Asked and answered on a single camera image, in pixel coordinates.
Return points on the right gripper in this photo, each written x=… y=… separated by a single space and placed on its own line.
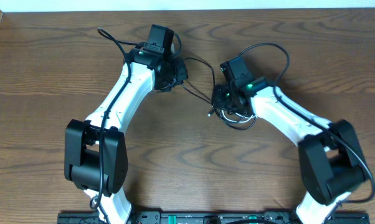
x=219 y=89

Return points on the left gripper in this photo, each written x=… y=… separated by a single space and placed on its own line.
x=179 y=72

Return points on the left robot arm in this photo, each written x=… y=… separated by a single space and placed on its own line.
x=96 y=160

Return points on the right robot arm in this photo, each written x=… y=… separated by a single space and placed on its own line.
x=332 y=164

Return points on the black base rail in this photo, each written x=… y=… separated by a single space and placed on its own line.
x=205 y=218

